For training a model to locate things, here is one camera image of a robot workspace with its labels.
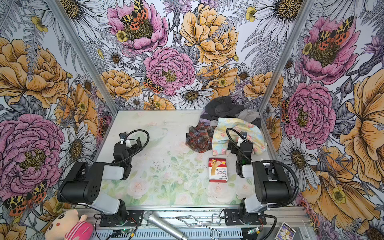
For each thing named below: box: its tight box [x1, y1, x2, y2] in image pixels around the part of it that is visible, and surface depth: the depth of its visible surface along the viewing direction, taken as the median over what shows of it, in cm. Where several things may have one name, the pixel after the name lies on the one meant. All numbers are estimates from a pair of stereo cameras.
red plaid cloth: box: [185, 121, 216, 153], surface depth 99 cm
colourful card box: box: [274, 221, 296, 240], surface depth 70 cm
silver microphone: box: [143, 210, 189, 240], surface depth 72 cm
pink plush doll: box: [45, 208, 94, 240], surface depth 67 cm
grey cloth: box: [235, 109, 261, 123], surface depth 114 cm
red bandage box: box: [208, 158, 228, 183], surface depth 88 cm
